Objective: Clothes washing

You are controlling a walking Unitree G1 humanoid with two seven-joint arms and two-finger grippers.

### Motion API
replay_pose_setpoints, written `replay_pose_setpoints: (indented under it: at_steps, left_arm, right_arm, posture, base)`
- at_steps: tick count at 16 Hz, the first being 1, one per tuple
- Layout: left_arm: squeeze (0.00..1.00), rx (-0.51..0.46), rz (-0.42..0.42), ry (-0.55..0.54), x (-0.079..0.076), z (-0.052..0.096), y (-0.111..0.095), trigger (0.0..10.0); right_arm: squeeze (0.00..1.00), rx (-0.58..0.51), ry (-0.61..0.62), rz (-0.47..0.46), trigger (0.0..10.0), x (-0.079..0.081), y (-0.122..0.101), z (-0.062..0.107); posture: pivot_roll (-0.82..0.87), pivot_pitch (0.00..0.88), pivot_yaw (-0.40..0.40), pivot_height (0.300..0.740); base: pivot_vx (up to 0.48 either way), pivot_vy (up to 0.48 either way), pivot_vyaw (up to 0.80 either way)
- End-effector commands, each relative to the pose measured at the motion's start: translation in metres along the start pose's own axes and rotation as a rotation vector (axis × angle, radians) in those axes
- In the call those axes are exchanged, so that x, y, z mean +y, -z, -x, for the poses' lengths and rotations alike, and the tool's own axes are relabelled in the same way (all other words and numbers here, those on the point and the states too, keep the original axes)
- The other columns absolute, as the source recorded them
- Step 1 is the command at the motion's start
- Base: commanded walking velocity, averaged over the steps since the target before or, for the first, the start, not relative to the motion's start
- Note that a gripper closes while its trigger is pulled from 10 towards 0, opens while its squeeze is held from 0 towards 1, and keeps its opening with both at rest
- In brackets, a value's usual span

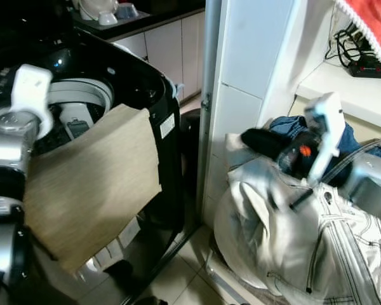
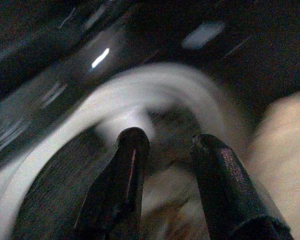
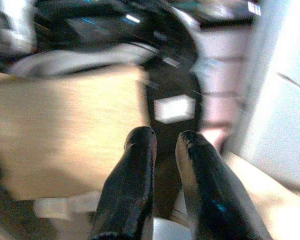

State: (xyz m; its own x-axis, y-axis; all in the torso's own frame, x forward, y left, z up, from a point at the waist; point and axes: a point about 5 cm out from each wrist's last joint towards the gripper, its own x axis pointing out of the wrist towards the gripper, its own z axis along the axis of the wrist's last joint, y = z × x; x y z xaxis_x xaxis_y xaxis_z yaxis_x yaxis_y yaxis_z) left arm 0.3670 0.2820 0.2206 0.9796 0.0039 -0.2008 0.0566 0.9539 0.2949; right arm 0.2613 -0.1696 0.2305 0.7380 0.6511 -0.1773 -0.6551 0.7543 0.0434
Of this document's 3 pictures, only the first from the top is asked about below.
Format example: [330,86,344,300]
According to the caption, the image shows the white kitchen cabinet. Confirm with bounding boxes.
[107,9,208,107]

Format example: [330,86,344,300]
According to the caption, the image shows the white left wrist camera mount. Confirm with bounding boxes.
[8,64,55,139]

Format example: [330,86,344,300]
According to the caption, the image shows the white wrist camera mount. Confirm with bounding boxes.
[304,91,347,186]
[8,64,55,139]

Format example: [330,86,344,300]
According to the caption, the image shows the white shelf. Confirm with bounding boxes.
[295,60,381,133]

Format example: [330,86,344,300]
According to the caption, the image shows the white washer sticker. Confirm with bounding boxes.
[159,114,177,140]

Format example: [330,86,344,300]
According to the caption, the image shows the grey washer drum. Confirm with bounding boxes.
[37,78,115,153]

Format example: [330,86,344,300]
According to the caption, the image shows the blue jeans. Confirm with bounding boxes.
[268,116,381,163]

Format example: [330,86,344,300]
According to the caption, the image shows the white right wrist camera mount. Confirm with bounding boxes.
[304,91,347,186]

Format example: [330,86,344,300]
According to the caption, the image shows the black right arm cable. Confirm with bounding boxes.
[290,136,381,212]

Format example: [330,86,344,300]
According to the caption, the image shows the black power strip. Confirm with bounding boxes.
[345,57,381,79]

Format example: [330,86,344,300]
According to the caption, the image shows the grey metal door frame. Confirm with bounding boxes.
[196,0,225,231]

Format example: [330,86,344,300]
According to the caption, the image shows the beige cloth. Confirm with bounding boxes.
[23,103,163,275]

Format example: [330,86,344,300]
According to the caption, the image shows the tangled black cables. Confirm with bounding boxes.
[326,23,370,65]

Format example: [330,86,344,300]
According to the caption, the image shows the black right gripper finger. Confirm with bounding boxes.
[244,142,283,160]
[241,128,285,149]

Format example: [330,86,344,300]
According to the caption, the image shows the red towel with white trim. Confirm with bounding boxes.
[333,0,381,64]

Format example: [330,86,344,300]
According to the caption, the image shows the white bowl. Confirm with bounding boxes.
[75,0,120,25]

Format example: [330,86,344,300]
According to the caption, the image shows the small blue-grey bowl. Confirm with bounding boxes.
[114,3,141,20]

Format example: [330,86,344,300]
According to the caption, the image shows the silver white jacket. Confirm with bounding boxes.
[212,132,381,305]

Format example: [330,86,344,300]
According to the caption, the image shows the black top-load washing machine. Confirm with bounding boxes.
[0,24,201,305]

